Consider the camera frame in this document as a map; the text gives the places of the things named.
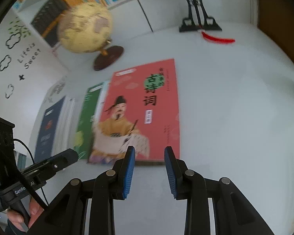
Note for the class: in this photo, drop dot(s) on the green yellow flower book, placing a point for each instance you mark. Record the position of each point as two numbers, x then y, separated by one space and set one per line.
90 113

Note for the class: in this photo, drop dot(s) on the red tassel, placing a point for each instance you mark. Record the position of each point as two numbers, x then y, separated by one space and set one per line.
218 40

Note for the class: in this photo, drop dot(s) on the yellow desk globe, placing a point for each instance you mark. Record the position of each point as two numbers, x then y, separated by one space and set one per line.
87 28

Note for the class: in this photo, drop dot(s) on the white bookshelf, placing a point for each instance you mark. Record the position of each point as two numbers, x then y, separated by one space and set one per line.
132 18

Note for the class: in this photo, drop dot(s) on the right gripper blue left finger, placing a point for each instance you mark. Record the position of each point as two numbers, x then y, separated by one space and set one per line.
124 169

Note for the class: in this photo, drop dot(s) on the salmon red poetry book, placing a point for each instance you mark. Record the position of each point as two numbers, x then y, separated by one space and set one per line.
140 110

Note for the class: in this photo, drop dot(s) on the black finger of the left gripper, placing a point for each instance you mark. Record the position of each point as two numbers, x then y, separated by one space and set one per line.
62 160

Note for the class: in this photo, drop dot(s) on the black book set row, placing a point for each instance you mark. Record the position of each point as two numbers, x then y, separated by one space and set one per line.
47 18

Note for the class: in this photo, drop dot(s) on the navy fairy tale horse book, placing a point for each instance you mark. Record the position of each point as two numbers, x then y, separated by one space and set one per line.
45 139

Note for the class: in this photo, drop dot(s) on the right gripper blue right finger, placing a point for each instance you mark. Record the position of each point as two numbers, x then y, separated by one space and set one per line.
175 169

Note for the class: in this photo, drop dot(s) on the embroidered round fan on stand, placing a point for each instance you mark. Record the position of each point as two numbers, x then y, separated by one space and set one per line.
198 19

